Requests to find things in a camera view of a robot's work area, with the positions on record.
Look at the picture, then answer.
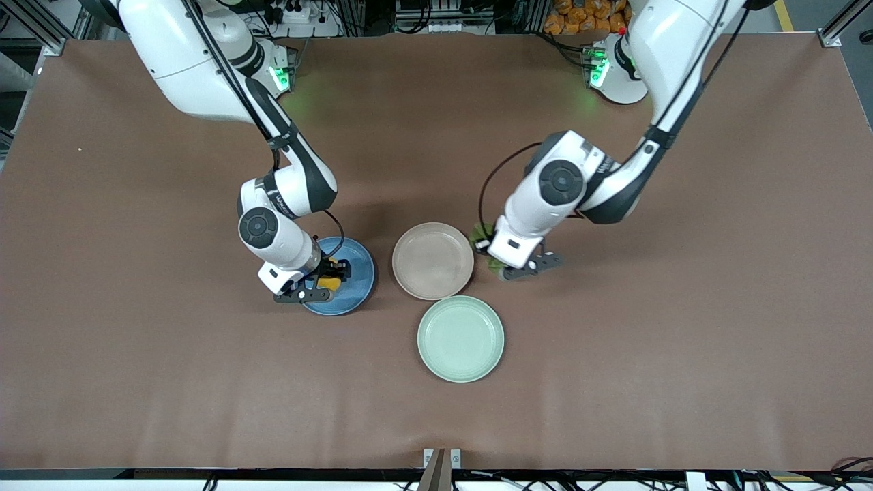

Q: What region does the green lettuce leaf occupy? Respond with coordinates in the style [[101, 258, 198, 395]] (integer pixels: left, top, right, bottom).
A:
[[469, 223, 506, 275]]

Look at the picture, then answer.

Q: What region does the blue plate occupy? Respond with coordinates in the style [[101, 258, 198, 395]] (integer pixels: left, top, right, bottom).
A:
[[299, 237, 376, 316]]

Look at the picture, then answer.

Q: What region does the pink beige plate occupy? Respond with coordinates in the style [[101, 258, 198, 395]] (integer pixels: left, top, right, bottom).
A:
[[392, 222, 475, 301]]

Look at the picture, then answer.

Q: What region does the mint green plate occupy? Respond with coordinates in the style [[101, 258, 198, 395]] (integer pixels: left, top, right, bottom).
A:
[[417, 295, 505, 383]]

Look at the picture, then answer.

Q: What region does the brown table cover sheet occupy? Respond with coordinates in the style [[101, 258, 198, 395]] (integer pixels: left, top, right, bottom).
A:
[[0, 33, 873, 471]]

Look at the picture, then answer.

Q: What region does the white power strip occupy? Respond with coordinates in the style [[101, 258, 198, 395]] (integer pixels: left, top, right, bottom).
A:
[[265, 0, 342, 38], [396, 0, 496, 35]]

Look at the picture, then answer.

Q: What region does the bag of orange fruit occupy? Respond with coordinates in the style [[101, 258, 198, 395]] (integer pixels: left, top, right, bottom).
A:
[[544, 0, 632, 35]]

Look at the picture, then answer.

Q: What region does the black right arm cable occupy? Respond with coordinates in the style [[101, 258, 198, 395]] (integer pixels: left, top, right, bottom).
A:
[[181, 0, 346, 261]]

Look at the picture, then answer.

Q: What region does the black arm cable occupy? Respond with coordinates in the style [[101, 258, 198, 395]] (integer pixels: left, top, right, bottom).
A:
[[477, 0, 751, 237], [181, 0, 346, 261]]

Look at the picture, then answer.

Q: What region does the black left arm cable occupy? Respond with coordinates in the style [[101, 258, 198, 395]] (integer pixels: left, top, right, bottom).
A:
[[477, 0, 751, 237]]

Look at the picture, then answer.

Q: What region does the metal camera post bracket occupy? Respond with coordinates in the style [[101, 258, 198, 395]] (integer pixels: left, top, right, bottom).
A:
[[423, 448, 462, 491]]

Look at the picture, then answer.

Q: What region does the aluminium frame profile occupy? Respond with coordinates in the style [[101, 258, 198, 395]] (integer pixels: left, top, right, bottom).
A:
[[818, 0, 873, 48], [0, 0, 103, 57]]

